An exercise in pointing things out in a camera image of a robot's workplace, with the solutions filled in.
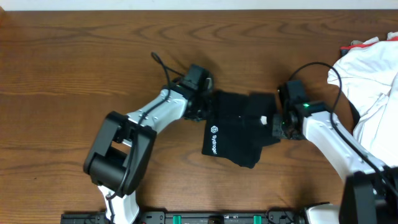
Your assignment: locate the black t-shirt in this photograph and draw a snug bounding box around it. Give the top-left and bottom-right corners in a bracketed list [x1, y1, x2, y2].
[201, 91, 280, 169]

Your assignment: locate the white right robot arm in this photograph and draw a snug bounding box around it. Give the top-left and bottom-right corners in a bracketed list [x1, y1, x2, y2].
[272, 102, 397, 224]

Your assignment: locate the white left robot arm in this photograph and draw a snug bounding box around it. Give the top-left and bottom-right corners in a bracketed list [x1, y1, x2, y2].
[83, 72, 214, 223]

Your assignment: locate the white clothes pile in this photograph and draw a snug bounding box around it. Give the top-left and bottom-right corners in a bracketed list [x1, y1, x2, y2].
[327, 41, 397, 167]

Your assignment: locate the red and white garment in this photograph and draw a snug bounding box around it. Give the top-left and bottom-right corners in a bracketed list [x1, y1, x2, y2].
[340, 32, 397, 57]

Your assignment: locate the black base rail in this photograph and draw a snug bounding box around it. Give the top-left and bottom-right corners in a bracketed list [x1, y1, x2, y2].
[60, 210, 307, 224]

